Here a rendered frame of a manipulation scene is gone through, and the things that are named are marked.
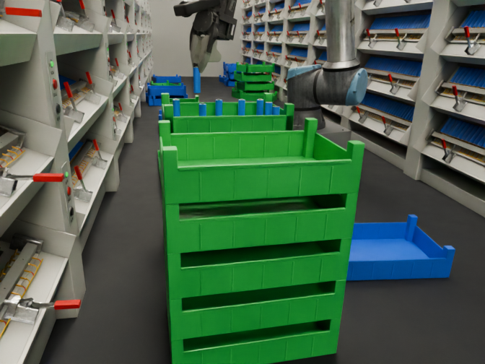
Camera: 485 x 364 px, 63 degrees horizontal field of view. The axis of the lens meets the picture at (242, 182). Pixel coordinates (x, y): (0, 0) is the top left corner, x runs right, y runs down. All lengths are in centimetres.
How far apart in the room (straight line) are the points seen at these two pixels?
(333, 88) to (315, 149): 92
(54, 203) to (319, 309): 51
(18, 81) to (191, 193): 35
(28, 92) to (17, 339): 38
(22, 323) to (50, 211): 21
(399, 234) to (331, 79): 73
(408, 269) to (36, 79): 88
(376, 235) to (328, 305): 52
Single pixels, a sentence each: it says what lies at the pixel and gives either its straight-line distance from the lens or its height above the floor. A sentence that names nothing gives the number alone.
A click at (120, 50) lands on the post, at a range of 212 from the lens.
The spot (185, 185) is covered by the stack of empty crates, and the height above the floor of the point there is 35.
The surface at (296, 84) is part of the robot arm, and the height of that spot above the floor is 36.
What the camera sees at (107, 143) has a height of 18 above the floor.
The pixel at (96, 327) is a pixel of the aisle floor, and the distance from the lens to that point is 88.
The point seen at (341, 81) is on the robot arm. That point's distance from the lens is 168.
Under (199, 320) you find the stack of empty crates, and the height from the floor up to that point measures 11.
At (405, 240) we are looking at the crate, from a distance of 126.
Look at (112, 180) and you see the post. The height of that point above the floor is 4.
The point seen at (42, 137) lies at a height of 38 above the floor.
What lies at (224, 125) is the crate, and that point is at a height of 35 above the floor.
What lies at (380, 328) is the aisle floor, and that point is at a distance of 90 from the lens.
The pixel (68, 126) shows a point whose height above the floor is 37.
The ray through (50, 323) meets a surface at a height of 2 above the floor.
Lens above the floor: 55
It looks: 20 degrees down
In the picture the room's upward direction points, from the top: 2 degrees clockwise
